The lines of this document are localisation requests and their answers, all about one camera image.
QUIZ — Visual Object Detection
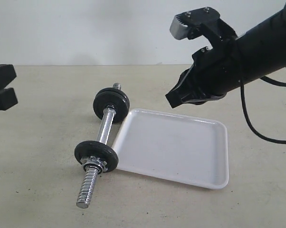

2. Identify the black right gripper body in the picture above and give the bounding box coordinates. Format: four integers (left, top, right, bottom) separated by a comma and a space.
180, 47, 242, 105

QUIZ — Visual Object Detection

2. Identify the black weight plate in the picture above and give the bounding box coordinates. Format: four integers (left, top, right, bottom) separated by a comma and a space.
93, 92, 130, 124
74, 140, 119, 172
95, 87, 130, 104

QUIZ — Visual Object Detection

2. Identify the chrome star collar nut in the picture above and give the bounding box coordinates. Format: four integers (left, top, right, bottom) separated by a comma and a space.
80, 156, 108, 174

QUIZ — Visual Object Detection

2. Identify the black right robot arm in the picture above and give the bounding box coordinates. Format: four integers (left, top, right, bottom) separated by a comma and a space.
166, 3, 286, 108

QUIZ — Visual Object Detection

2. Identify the white plastic tray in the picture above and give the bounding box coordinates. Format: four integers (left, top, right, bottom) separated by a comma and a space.
113, 108, 229, 190

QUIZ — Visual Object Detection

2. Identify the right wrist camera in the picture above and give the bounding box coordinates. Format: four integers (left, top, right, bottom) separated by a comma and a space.
170, 7, 238, 48

